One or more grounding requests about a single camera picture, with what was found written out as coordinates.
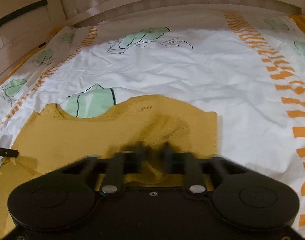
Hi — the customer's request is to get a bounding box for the mustard yellow knit sweater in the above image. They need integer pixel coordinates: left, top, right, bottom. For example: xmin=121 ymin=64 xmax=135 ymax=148
xmin=0 ymin=95 xmax=217 ymax=238

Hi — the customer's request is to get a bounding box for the white leaf print bedsheet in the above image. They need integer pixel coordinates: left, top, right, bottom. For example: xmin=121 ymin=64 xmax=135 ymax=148
xmin=0 ymin=10 xmax=305 ymax=237

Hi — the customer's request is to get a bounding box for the beige wooden cabinet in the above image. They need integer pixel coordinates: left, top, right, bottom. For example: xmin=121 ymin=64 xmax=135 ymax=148
xmin=0 ymin=0 xmax=66 ymax=84

